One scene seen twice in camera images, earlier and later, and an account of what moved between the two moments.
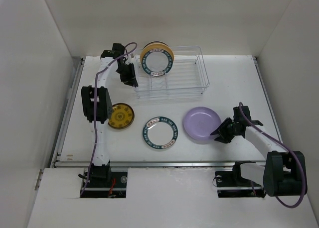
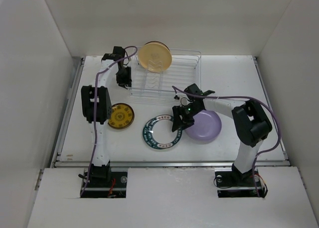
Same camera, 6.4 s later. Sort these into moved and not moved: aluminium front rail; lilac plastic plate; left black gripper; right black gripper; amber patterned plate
Moved: right black gripper; left black gripper
Not moved: lilac plastic plate; aluminium front rail; amber patterned plate
